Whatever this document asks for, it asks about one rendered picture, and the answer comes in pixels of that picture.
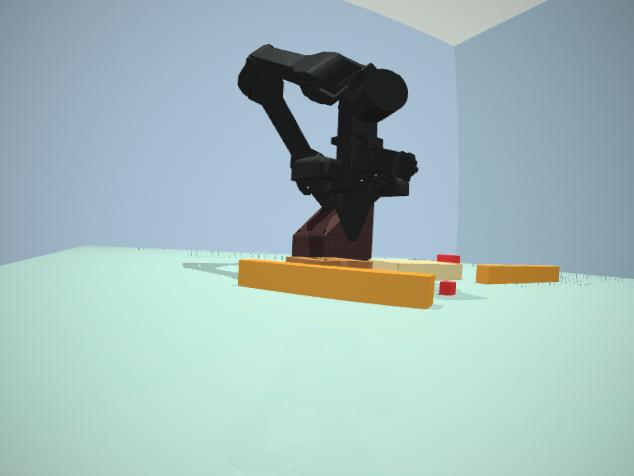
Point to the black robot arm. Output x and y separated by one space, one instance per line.
366 96

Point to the red flat bar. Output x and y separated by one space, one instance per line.
448 258

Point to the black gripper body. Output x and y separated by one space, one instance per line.
341 171

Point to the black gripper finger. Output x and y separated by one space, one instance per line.
367 200
346 201

